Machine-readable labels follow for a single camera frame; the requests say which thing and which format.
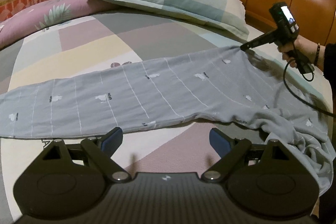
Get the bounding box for grey patterned pyjama trousers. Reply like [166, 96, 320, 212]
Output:
[1, 46, 335, 193]

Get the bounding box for person's right forearm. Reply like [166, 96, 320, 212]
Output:
[317, 44, 336, 85]

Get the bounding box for person's right hand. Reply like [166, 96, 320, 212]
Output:
[278, 35, 325, 71]

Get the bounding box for patchwork pastel bed sheet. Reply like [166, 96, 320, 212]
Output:
[0, 7, 334, 224]

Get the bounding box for purple floral rolled quilt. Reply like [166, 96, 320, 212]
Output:
[1, 0, 117, 49]

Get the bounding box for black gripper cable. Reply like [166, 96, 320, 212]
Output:
[282, 40, 336, 117]

